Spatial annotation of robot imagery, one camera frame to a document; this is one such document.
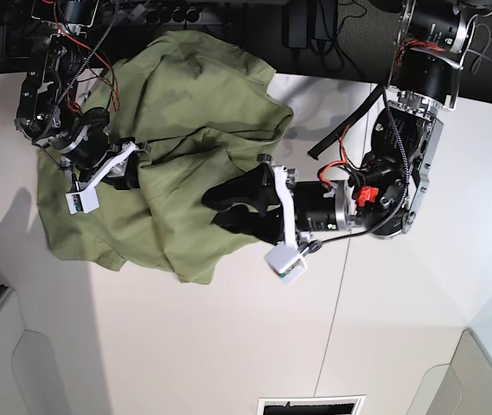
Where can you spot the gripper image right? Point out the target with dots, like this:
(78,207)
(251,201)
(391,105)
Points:
(269,204)

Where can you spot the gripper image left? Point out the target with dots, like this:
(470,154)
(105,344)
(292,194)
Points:
(88,149)

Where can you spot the green t-shirt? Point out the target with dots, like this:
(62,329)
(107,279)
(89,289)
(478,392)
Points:
(202,106)

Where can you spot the black power strip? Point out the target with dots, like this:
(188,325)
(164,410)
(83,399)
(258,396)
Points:
(164,13)

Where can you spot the white vent slot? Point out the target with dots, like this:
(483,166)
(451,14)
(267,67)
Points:
(325,405)

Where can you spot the grey partition left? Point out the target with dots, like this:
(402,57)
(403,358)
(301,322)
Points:
(30,379)

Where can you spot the grey partition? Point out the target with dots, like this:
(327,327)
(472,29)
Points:
(30,379)
(461,386)

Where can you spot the grey partition right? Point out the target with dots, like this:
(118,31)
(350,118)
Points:
(461,386)

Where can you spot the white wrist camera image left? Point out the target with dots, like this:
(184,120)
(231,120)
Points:
(84,201)

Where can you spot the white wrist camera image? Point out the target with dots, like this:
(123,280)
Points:
(286,262)
(84,201)

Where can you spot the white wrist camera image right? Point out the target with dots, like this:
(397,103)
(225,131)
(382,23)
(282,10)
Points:
(286,262)

